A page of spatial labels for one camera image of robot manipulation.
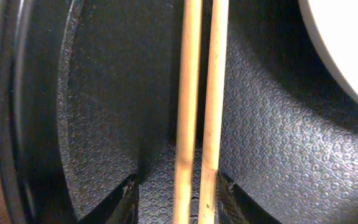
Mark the round black serving tray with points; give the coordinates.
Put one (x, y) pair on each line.
(89, 96)

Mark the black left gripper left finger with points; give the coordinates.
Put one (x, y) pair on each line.
(120, 206)

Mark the grey round plate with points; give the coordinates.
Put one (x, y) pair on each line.
(332, 26)

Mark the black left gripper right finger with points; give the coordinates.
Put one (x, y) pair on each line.
(235, 206)

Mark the wooden chopstick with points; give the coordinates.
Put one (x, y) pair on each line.
(213, 110)
(187, 109)

